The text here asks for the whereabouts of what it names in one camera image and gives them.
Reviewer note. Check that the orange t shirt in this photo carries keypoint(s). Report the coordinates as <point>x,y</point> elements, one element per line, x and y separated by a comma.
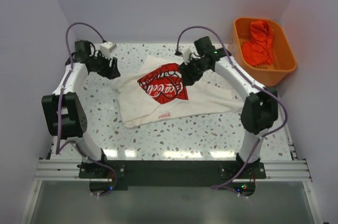
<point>258,50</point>

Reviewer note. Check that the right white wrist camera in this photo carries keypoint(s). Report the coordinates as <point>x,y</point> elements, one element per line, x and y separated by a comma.
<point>187,55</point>

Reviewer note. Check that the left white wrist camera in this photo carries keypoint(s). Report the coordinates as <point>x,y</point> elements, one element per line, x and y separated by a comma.
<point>107,48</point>

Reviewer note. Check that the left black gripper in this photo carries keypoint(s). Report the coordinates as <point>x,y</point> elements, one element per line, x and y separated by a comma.
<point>112,72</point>

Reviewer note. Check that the orange plastic basket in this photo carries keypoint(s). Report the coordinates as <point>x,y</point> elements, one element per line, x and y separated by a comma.
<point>283,62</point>

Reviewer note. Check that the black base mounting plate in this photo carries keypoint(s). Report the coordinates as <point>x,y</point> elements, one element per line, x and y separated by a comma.
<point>156,173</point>

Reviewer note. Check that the aluminium frame rail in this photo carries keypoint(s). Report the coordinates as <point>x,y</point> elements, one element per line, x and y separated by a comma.
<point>67,170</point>

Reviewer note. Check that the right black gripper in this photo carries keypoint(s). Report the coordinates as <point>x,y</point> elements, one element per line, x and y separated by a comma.
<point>189,77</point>

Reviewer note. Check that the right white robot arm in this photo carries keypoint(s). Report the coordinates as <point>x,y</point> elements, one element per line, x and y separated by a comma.
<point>260,109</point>

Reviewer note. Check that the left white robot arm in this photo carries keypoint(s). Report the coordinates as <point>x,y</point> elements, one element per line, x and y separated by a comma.
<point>65,117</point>

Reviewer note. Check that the white coca-cola t shirt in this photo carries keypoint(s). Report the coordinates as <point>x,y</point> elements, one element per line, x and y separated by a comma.
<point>156,92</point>

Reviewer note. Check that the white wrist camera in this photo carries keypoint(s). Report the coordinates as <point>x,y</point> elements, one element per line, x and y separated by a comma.
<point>187,55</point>
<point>107,48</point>

